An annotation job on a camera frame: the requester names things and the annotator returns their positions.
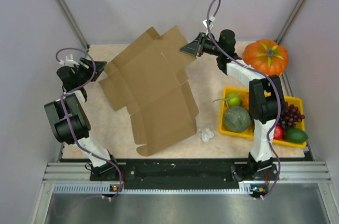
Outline brown cardboard box sheet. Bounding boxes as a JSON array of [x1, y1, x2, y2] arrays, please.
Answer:
[[99, 26, 199, 157]]

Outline green lime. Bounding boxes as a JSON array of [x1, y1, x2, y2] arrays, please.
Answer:
[[225, 92, 242, 107]]

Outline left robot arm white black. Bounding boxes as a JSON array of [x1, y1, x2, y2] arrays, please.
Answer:
[[44, 57, 120, 181]]

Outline orange pumpkin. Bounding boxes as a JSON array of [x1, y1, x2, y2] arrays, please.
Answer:
[[242, 39, 289, 76]]

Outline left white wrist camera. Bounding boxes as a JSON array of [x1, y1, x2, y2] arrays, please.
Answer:
[[59, 54, 79, 67]]

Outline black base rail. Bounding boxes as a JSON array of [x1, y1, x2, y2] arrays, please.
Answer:
[[85, 159, 278, 190]]

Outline green melon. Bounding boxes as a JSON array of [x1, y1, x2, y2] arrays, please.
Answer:
[[223, 106, 251, 133]]

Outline red apple lower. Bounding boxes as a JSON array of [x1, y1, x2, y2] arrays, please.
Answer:
[[274, 125, 283, 140]]

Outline purple cable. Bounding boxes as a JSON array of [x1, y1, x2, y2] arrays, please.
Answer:
[[206, 0, 281, 200], [55, 47, 125, 200]]

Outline left corner aluminium post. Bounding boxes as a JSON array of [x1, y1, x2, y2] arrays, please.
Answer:
[[56, 0, 89, 50]]

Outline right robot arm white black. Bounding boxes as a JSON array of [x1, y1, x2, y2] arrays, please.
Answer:
[[180, 30, 284, 181]]

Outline corner aluminium post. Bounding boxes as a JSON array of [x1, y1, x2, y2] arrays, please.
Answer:
[[275, 0, 306, 44], [56, 0, 89, 50]]

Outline aluminium frame beam front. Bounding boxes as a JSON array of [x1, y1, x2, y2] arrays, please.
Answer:
[[42, 160, 331, 196]]

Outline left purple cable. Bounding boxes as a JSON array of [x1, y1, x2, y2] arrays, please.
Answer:
[[55, 47, 125, 200]]

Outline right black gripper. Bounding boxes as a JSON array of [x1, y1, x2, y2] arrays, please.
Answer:
[[180, 33, 224, 58]]

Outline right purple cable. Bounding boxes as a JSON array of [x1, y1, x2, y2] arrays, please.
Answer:
[[206, 0, 281, 200]]

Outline orange flower decoration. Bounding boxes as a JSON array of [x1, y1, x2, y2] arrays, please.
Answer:
[[242, 93, 249, 110]]

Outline yellow plastic tray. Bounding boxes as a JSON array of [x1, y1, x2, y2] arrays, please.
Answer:
[[219, 96, 306, 148]]

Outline purple grape bunch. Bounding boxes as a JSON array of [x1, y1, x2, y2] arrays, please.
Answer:
[[278, 102, 305, 131]]

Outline clear plastic bits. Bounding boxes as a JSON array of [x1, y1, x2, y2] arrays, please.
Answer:
[[199, 128, 215, 142]]

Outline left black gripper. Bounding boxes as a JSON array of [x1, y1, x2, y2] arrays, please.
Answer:
[[75, 57, 107, 86]]

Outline green avocado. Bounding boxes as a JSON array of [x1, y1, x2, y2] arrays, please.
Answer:
[[284, 128, 309, 144]]

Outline right corner aluminium post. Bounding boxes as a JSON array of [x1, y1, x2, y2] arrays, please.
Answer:
[[275, 0, 306, 44]]

